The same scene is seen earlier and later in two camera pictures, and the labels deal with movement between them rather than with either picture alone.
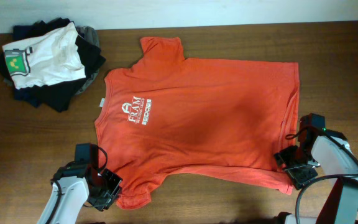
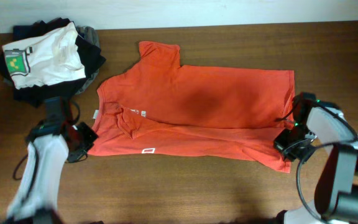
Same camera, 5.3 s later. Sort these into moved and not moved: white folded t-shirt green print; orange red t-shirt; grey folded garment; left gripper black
Moved: left gripper black; orange red t-shirt
Not moved: grey folded garment; white folded t-shirt green print
